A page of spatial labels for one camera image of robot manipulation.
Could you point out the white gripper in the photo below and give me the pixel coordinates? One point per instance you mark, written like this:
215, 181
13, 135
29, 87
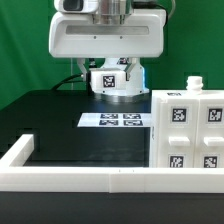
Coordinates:
106, 29

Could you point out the white cabinet top block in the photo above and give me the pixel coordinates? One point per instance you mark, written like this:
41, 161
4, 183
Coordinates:
107, 79

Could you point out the white cabinet body box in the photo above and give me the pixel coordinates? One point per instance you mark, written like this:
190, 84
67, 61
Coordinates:
193, 90

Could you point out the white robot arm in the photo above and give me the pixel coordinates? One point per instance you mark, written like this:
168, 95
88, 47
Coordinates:
135, 87

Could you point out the white marker base sheet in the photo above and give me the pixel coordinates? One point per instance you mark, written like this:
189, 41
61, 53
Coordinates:
120, 120

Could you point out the white U-shaped fence frame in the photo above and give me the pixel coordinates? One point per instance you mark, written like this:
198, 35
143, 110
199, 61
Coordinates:
16, 176

